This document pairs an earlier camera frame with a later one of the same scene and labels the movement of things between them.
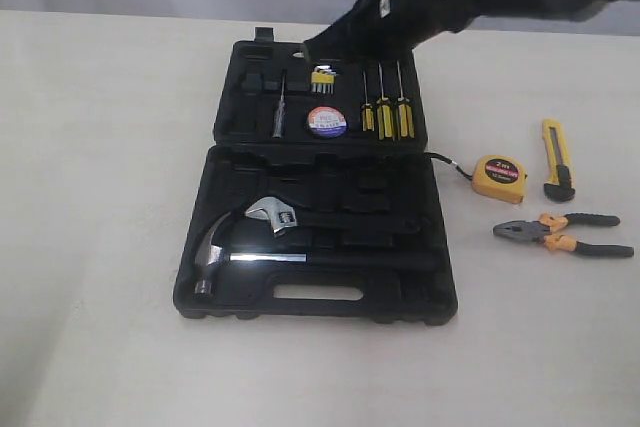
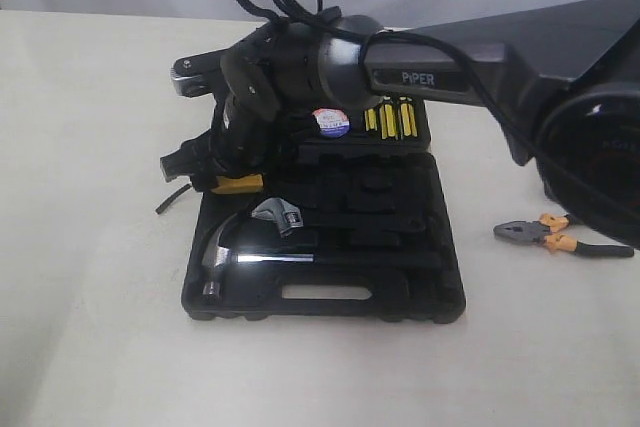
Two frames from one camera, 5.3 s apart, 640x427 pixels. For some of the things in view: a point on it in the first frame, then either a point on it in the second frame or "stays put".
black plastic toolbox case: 318,200 stays put
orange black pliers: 548,227 stays put
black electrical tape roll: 327,121 stays put
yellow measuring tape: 495,177 -> 239,183
